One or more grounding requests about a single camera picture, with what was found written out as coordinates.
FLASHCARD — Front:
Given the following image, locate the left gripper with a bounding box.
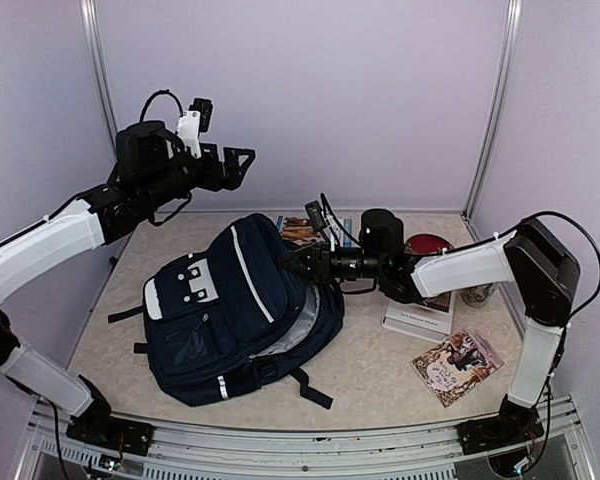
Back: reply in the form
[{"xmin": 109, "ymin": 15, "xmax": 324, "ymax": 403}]
[{"xmin": 140, "ymin": 143, "xmax": 255, "ymax": 211}]

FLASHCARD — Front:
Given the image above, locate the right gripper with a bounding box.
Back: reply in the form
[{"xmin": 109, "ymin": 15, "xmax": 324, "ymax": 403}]
[{"xmin": 279, "ymin": 239, "xmax": 386, "ymax": 284}]

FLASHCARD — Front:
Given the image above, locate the dog cover book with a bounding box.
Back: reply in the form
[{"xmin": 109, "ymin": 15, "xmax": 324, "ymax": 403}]
[{"xmin": 274, "ymin": 214, "xmax": 364, "ymax": 249}]

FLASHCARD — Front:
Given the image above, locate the navy blue backpack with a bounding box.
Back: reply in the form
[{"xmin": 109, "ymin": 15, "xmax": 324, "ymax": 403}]
[{"xmin": 108, "ymin": 214, "xmax": 345, "ymax": 409}]

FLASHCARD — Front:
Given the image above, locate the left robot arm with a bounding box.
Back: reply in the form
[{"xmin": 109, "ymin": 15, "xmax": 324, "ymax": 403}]
[{"xmin": 0, "ymin": 120, "xmax": 256, "ymax": 445}]

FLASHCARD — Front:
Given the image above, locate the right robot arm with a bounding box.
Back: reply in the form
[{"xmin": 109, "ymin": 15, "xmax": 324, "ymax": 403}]
[{"xmin": 279, "ymin": 209, "xmax": 581, "ymax": 455}]

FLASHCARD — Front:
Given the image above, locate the red patterned plate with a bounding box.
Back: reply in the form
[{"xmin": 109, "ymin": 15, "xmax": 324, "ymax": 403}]
[{"xmin": 404, "ymin": 233, "xmax": 452, "ymax": 255}]

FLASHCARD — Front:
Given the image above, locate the coffee cover white book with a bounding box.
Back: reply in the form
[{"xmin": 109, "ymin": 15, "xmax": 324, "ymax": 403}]
[{"xmin": 381, "ymin": 292, "xmax": 455, "ymax": 343}]

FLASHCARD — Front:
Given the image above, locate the white patterned mug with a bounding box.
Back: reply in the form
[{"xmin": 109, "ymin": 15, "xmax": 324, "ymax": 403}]
[{"xmin": 461, "ymin": 283, "xmax": 496, "ymax": 309}]

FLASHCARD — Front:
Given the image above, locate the illustrated floral cover book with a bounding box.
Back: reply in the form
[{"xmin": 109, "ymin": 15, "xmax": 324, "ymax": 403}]
[{"xmin": 411, "ymin": 328, "xmax": 504, "ymax": 408}]

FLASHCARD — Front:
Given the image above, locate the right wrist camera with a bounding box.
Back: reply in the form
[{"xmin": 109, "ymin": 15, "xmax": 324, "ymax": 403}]
[{"xmin": 305, "ymin": 193, "xmax": 347, "ymax": 247}]

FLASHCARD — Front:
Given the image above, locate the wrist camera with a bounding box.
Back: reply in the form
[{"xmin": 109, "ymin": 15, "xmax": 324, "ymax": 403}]
[
  {"xmin": 305, "ymin": 193, "xmax": 347, "ymax": 247},
  {"xmin": 176, "ymin": 98, "xmax": 213, "ymax": 159}
]

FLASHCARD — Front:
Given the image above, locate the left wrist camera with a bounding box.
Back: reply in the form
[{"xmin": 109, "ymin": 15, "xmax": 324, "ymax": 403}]
[{"xmin": 176, "ymin": 98, "xmax": 213, "ymax": 159}]

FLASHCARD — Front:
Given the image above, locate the left aluminium frame post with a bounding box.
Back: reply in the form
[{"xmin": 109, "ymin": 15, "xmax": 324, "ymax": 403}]
[{"xmin": 79, "ymin": 0, "xmax": 118, "ymax": 182}]

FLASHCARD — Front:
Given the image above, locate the aluminium frame post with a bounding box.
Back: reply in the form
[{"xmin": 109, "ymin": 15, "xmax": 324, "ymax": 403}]
[
  {"xmin": 463, "ymin": 0, "xmax": 524, "ymax": 222},
  {"xmin": 79, "ymin": 0, "xmax": 118, "ymax": 182}
]

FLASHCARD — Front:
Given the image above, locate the front aluminium rail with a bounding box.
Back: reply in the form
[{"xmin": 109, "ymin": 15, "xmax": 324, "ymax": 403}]
[{"xmin": 9, "ymin": 397, "xmax": 599, "ymax": 479}]

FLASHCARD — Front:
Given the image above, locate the right aluminium frame post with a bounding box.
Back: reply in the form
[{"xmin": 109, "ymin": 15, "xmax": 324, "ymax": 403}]
[{"xmin": 463, "ymin": 0, "xmax": 524, "ymax": 222}]

